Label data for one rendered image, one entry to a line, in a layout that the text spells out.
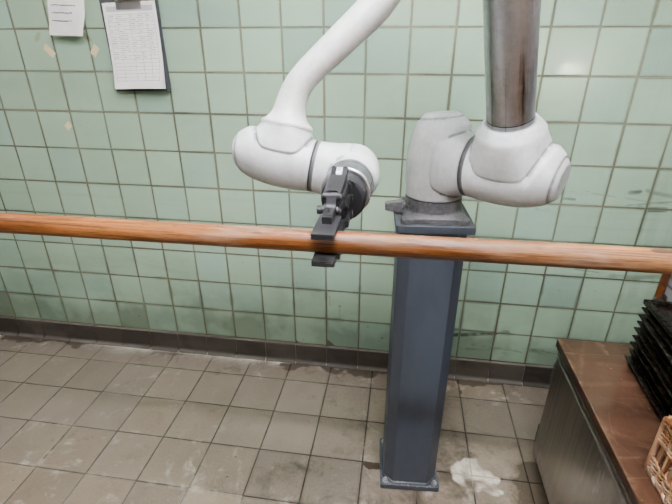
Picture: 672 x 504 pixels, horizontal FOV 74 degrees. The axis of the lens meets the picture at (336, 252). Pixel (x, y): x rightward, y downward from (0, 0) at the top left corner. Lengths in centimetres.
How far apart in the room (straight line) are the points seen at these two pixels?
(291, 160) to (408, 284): 56
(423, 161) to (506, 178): 22
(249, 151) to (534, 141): 59
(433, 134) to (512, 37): 30
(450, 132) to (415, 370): 71
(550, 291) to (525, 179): 108
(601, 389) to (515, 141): 75
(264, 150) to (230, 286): 137
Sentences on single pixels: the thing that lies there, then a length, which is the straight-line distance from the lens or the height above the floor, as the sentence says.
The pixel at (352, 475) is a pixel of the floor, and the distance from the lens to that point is 183.
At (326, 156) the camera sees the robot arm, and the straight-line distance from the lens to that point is 85.
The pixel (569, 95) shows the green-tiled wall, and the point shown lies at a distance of 184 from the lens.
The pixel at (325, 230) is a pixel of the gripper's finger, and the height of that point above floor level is 122.
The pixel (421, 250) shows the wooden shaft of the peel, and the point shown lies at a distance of 57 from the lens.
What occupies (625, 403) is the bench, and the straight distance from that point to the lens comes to 144.
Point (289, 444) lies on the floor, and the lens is 192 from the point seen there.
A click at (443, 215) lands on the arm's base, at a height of 102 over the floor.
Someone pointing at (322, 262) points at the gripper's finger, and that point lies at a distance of 57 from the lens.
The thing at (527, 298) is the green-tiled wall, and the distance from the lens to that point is 208.
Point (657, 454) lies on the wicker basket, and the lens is 126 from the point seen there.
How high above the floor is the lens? 143
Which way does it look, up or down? 25 degrees down
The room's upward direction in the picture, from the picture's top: straight up
